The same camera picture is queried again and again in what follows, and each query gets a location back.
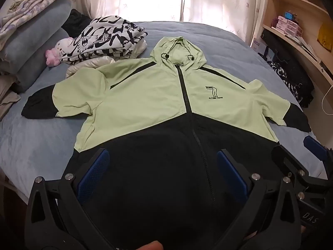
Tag pink storage boxes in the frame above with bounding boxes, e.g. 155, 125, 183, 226
271, 16, 305, 37

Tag black and white printed garment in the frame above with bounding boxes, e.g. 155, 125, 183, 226
60, 17, 149, 64

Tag yellow bag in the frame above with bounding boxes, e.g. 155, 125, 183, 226
317, 22, 333, 51

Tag green and black hooded jacket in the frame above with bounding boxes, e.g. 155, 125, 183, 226
21, 36, 312, 250

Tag blue and white cardboard box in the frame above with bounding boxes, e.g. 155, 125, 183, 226
251, 38, 275, 61

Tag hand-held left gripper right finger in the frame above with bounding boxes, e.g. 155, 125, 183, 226
213, 149, 304, 250

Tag person's left hand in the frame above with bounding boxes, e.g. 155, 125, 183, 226
134, 234, 165, 250

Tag black and white patterned cloth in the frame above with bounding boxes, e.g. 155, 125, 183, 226
267, 61, 303, 102

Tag small blue toy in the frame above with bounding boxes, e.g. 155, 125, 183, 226
283, 11, 299, 23

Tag blue rolled blanket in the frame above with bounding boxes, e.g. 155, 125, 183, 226
0, 0, 73, 63
16, 27, 71, 93

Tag long black bag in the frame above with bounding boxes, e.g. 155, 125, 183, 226
260, 29, 315, 107

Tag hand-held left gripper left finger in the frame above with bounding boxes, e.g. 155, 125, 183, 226
27, 148, 110, 250

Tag beige pillow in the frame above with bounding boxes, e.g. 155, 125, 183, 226
0, 74, 21, 121

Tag purple floral blanket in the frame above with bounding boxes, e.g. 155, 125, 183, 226
0, 0, 77, 50

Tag white shiny puffer jacket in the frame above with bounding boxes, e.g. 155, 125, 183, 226
65, 42, 147, 79

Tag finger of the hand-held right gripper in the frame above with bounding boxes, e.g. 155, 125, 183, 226
303, 135, 333, 179
271, 144, 313, 188

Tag wooden bookshelf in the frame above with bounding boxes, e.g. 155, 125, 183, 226
251, 0, 333, 94

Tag stack of papers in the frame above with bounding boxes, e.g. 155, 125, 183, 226
294, 35, 323, 65

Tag white cable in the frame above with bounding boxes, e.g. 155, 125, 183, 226
321, 83, 333, 115

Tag pink and white plush cat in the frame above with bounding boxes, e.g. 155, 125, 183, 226
45, 38, 76, 67

